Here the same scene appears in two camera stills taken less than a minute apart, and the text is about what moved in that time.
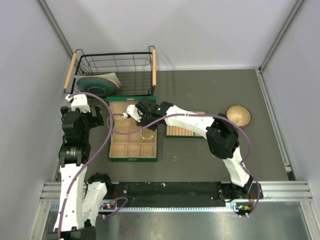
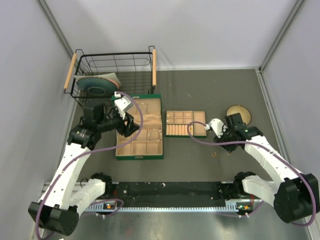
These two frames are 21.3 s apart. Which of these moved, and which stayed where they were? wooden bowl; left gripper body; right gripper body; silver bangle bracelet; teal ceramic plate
Moved: silver bangle bracelet; right gripper body; left gripper body
Stayed: teal ceramic plate; wooden bowl
